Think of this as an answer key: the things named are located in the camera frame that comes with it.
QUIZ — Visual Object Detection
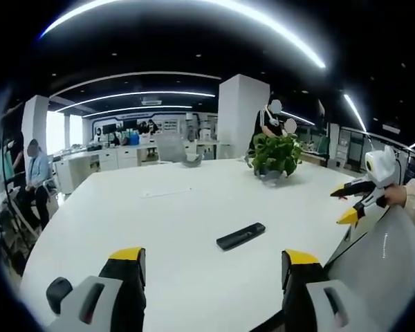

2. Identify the grey object on table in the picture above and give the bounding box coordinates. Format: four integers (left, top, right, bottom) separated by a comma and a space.
181, 154, 204, 169

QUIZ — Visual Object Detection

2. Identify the white pillar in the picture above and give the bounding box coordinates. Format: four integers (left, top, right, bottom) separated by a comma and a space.
216, 74, 271, 160

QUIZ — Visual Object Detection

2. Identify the white cabinet desk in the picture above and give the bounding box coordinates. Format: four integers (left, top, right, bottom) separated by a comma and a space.
53, 143, 160, 194

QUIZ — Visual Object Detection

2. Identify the green potted plant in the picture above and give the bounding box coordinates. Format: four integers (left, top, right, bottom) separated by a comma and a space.
246, 133, 304, 177

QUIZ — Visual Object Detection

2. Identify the grey plant pot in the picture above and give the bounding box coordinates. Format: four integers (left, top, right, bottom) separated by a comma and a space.
254, 165, 287, 187

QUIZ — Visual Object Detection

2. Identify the black remote control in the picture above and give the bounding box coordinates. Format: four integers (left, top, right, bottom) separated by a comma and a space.
216, 222, 266, 250

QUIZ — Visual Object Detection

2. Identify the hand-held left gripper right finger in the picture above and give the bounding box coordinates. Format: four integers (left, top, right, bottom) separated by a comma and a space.
281, 248, 385, 332

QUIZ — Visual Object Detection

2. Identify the person's right hand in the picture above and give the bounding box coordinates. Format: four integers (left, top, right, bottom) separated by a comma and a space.
383, 185, 407, 208

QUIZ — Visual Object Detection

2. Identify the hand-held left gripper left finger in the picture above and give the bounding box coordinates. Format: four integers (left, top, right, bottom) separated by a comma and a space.
45, 246, 147, 332

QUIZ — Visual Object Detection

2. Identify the grey mesh chair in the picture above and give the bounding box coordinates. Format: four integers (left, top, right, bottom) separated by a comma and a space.
154, 133, 187, 164

